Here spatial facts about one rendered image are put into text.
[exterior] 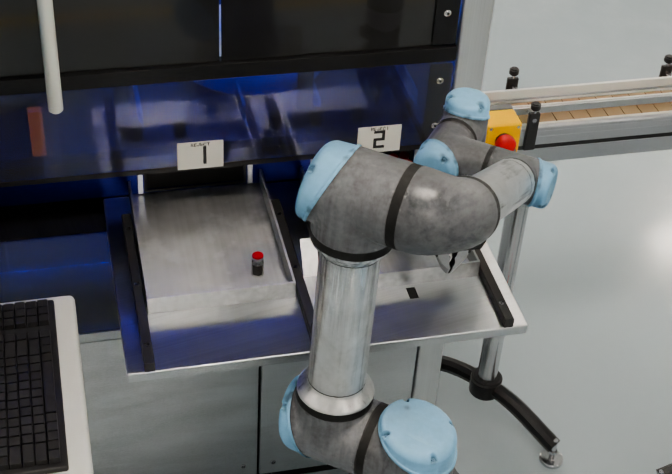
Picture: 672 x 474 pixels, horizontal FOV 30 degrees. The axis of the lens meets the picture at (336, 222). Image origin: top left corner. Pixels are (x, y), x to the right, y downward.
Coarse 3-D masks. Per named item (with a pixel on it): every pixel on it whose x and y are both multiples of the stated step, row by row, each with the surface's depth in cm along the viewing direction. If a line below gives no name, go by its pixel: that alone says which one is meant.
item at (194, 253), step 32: (160, 192) 244; (192, 192) 244; (224, 192) 245; (256, 192) 245; (160, 224) 236; (192, 224) 237; (224, 224) 237; (256, 224) 238; (160, 256) 229; (192, 256) 229; (224, 256) 230; (160, 288) 222; (192, 288) 223; (224, 288) 223; (256, 288) 219; (288, 288) 221
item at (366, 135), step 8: (360, 128) 235; (368, 128) 236; (376, 128) 236; (384, 128) 236; (392, 128) 237; (400, 128) 237; (360, 136) 236; (368, 136) 237; (376, 136) 237; (392, 136) 238; (400, 136) 238; (368, 144) 238; (376, 144) 238; (384, 144) 239; (392, 144) 239
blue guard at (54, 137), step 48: (0, 96) 214; (96, 96) 218; (144, 96) 220; (192, 96) 223; (240, 96) 225; (288, 96) 227; (336, 96) 230; (384, 96) 232; (432, 96) 234; (0, 144) 220; (48, 144) 222; (96, 144) 224; (144, 144) 227; (240, 144) 231; (288, 144) 234
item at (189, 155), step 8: (184, 144) 228; (192, 144) 229; (200, 144) 229; (208, 144) 230; (216, 144) 230; (184, 152) 229; (192, 152) 230; (200, 152) 230; (208, 152) 231; (216, 152) 231; (184, 160) 231; (192, 160) 231; (200, 160) 231; (208, 160) 232; (216, 160) 232; (184, 168) 232; (192, 168) 232
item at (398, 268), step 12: (300, 168) 247; (300, 180) 249; (396, 252) 233; (384, 264) 231; (396, 264) 231; (408, 264) 231; (420, 264) 231; (432, 264) 231; (468, 264) 227; (384, 276) 224; (396, 276) 225; (408, 276) 225; (420, 276) 226; (432, 276) 227; (444, 276) 228; (456, 276) 228; (468, 276) 229
